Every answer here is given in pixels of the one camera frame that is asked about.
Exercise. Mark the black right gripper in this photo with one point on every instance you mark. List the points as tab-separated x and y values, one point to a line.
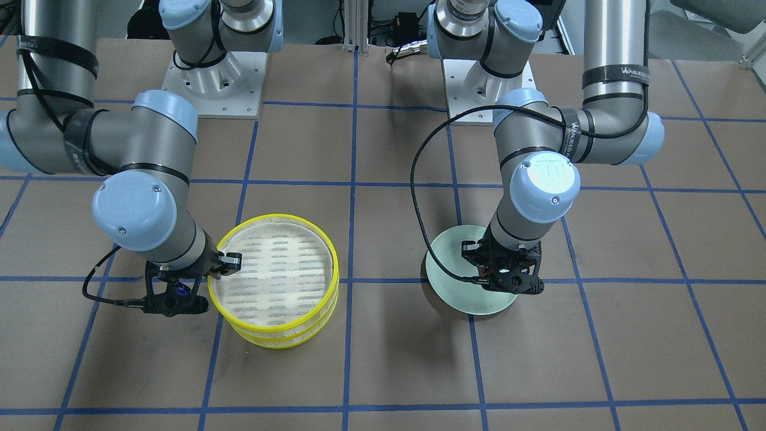
210	263

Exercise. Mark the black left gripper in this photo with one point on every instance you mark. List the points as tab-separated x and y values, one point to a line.
472	251

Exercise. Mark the yellow top steamer layer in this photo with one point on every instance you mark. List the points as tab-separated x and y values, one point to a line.
288	267

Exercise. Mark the yellow steamer layer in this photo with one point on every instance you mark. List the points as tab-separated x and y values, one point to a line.
288	267
296	333

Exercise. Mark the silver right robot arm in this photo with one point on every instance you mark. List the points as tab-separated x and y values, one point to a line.
145	155

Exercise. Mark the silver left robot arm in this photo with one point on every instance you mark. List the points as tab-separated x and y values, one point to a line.
539	145

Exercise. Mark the yellow bottom steamer layer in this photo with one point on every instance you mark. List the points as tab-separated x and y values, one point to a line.
296	333

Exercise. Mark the light green round plate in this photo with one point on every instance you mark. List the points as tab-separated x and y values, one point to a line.
463	296

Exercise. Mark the grey office chair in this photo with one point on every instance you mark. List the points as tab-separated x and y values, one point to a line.
701	30

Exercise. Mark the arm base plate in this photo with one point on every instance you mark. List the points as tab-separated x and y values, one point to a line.
468	86
230	89

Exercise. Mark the aluminium frame post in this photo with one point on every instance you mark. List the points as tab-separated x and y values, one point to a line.
355	20

